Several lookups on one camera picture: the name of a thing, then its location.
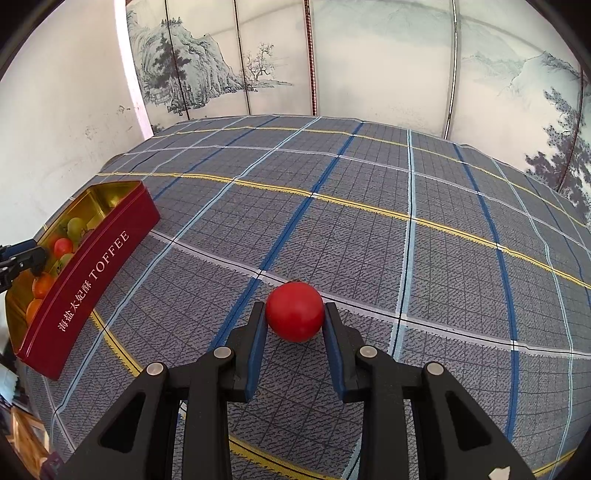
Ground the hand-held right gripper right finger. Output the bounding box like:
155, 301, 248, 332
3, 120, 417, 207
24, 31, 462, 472
322, 301, 536, 480

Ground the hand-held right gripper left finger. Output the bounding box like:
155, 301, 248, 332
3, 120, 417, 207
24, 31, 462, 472
58, 301, 269, 480

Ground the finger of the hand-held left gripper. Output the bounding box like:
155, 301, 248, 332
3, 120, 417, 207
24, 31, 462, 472
0, 248, 49, 291
0, 239, 38, 256

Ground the small orange tangerine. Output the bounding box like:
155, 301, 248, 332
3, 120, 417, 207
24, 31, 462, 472
32, 273, 57, 299

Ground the round red fruit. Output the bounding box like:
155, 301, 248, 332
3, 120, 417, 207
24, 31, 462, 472
265, 282, 325, 343

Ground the red and gold tin box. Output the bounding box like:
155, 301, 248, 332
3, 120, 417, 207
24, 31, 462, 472
4, 180, 162, 382

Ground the blue plaid tablecloth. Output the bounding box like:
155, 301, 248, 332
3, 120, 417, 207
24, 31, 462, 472
18, 114, 591, 480

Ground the wooden furniture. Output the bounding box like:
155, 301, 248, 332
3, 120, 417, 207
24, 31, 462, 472
7, 406, 51, 478

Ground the landscape painted folding screen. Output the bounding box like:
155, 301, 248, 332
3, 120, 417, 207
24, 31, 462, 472
126, 0, 591, 217

